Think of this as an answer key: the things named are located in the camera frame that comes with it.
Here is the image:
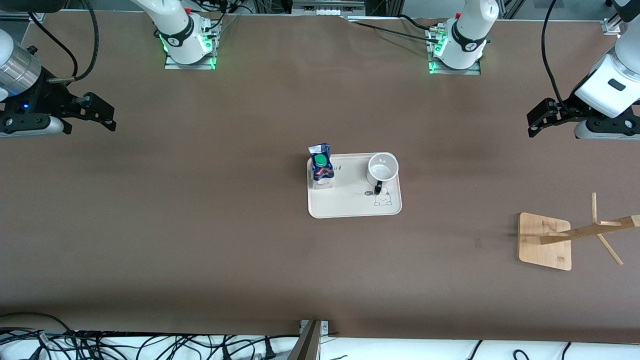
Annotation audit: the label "white smiley face mug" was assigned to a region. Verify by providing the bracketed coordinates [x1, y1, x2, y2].
[366, 152, 400, 196]

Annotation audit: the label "blue milk carton green cap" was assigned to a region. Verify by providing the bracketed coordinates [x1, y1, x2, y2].
[307, 143, 335, 190]

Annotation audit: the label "cream rabbit print tray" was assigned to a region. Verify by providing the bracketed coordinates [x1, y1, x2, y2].
[306, 152, 403, 219]

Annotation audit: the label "wooden mug stand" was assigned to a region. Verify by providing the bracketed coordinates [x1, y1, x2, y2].
[517, 192, 640, 272]

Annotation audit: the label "dark metal profile bar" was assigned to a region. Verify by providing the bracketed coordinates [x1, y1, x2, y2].
[287, 320, 323, 360]

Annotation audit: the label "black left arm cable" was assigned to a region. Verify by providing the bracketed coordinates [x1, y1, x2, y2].
[541, 0, 574, 114]

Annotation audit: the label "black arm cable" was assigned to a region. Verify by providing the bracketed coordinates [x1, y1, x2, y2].
[27, 0, 100, 84]
[541, 0, 574, 114]

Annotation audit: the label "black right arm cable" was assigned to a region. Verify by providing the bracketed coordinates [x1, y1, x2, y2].
[27, 0, 100, 84]

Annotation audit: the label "aluminium frame corner bracket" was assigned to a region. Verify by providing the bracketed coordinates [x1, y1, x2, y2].
[602, 10, 624, 36]

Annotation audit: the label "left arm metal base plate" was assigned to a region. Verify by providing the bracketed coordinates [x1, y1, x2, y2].
[426, 25, 482, 76]

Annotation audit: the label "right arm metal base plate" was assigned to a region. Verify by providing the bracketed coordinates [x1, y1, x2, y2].
[164, 20, 221, 70]

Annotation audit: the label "black base connector cables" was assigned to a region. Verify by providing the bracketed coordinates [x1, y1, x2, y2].
[200, 0, 256, 40]

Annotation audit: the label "short black table cable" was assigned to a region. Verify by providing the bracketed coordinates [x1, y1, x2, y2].
[397, 14, 446, 32]

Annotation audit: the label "long black table cable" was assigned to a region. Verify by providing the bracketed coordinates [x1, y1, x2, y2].
[345, 17, 441, 46]

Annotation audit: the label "tangled black cable bundle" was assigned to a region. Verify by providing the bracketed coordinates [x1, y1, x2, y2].
[0, 312, 301, 360]

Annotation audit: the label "grey metal rail unit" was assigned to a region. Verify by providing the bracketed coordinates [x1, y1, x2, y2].
[291, 0, 367, 17]

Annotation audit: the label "small silver mounting bracket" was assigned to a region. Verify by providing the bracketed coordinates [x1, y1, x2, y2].
[299, 319, 331, 335]

